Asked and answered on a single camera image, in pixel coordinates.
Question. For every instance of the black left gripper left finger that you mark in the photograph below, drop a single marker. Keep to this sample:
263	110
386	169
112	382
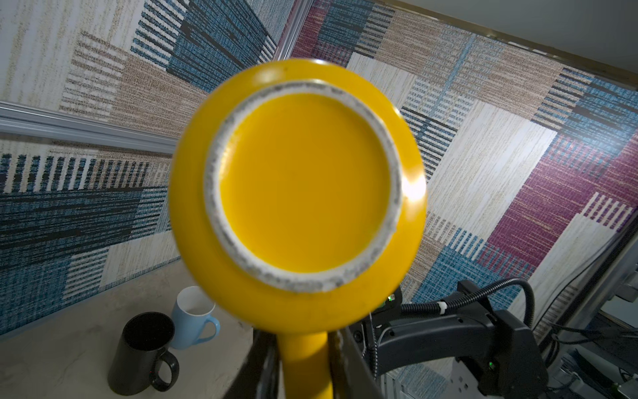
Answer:
258	377

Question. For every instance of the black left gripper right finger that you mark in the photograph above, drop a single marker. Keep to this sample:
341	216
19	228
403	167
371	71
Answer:
351	377

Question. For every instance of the light blue mug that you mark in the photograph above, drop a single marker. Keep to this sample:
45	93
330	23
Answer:
193	320

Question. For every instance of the black mug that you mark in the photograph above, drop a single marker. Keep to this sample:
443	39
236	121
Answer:
142	357

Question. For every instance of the yellow mug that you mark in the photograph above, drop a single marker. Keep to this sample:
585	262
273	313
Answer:
297	199

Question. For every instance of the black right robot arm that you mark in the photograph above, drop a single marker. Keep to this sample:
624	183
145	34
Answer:
487	331

